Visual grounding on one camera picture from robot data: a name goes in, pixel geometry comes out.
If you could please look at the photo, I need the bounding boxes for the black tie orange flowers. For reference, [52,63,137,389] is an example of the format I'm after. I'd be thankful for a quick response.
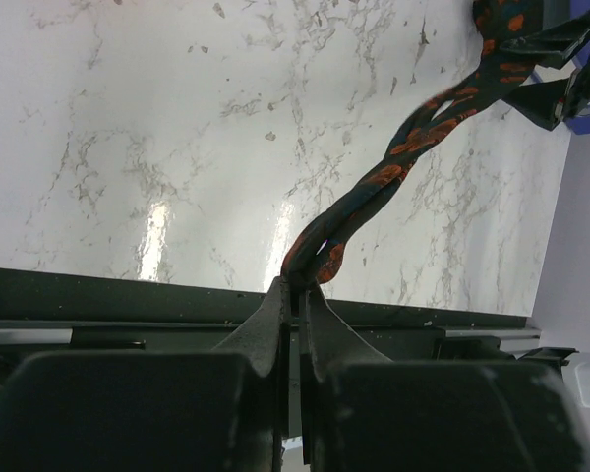
[280,1,544,288]

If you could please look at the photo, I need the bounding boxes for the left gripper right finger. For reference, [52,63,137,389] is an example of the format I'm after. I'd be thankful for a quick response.
[300,289,590,471]

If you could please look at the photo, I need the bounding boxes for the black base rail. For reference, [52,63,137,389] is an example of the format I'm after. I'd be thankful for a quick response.
[0,268,541,354]

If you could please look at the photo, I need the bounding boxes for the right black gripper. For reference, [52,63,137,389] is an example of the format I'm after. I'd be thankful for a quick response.
[503,1,590,131]

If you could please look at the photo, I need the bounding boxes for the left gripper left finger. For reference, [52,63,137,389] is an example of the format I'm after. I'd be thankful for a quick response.
[0,279,289,471]

